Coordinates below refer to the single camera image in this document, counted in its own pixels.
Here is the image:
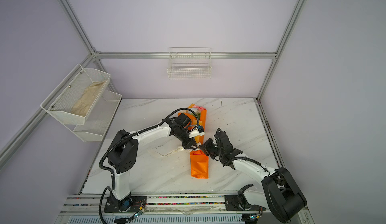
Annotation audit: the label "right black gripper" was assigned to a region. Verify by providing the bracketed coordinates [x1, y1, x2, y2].
[197, 138, 224, 159]

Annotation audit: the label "orange wrapping paper sheet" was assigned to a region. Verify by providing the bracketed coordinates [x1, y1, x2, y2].
[178, 104, 209, 179]

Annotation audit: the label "white string ribbon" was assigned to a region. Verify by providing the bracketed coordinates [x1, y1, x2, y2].
[160, 145, 200, 158]

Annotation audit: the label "pink fake rose spray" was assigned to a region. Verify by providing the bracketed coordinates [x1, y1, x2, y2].
[194, 105, 206, 112]

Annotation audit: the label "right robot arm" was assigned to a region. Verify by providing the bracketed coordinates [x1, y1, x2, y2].
[199, 129, 307, 224]

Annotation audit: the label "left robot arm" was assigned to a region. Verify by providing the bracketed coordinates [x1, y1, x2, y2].
[99, 113, 205, 201]

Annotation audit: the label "lower white mesh shelf basket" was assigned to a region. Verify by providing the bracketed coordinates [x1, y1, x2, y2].
[73, 90, 122, 142]

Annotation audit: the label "white mesh shelf basket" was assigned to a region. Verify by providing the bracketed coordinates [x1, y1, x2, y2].
[73, 90, 122, 142]
[40, 64, 111, 125]

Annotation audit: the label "beige cloth in basket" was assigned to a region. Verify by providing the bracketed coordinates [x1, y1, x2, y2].
[70, 80, 106, 117]

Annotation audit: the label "upper white mesh shelf basket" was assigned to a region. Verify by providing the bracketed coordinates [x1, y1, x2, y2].
[40, 64, 111, 125]

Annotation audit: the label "black corrugated cable left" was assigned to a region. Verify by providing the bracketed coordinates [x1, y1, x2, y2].
[98, 107, 200, 224]

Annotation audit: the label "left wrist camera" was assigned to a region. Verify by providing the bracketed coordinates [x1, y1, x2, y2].
[189, 125, 205, 138]

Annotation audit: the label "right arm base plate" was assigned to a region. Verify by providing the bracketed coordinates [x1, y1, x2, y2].
[225, 195, 266, 211]

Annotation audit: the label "white wire wall basket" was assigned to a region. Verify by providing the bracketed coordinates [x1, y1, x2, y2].
[167, 47, 212, 80]

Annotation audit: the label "aluminium rail front frame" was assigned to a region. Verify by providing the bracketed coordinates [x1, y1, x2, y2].
[55, 193, 279, 224]

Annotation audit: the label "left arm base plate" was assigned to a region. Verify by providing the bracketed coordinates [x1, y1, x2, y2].
[103, 194, 147, 213]

